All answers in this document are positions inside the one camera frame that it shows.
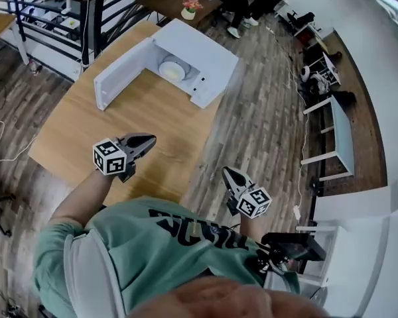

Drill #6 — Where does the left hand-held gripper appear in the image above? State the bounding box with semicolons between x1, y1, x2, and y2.
92;132;158;182

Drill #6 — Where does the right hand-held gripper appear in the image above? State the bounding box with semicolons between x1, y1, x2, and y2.
221;166;273;219

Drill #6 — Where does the white plate with food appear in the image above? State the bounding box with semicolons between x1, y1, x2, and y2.
158;60;184;81

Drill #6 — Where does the white microwave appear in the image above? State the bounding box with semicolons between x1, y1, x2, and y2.
93;18;239;111

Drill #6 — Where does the person's left forearm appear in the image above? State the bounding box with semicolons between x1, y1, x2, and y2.
48;169;115;233

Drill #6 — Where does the person's right forearm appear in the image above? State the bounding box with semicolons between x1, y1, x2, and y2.
239;212;269;244

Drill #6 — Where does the glass turntable plate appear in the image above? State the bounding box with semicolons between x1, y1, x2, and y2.
159;53;192;81

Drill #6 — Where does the white side table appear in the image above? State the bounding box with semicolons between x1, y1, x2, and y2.
295;220;340;288

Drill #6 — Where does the green t-shirt with black print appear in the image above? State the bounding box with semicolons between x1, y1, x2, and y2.
33;195;301;318

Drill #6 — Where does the white table with pale top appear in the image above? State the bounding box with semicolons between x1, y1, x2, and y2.
300;94;356;182

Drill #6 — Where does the person's face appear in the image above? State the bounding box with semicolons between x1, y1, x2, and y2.
129;273;331;318

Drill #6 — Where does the black metal railing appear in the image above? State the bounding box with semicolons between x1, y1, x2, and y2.
0;0;173;66

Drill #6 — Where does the white cloth bundle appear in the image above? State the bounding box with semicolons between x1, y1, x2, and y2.
308;72;331;95

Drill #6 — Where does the white pot with pink flowers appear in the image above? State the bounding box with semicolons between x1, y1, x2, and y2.
180;0;204;21

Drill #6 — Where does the dark brown low table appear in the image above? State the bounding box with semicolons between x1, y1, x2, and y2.
135;0;224;30

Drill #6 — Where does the small white desk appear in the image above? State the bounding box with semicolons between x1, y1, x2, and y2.
306;50;342;86

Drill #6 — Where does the white floor cable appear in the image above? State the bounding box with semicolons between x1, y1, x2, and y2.
0;121;38;166
265;25;310;208

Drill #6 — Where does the black box device with cables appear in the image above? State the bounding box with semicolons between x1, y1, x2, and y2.
255;232;328;274

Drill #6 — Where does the white shoulder strap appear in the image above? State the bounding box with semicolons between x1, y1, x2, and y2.
63;227;127;318

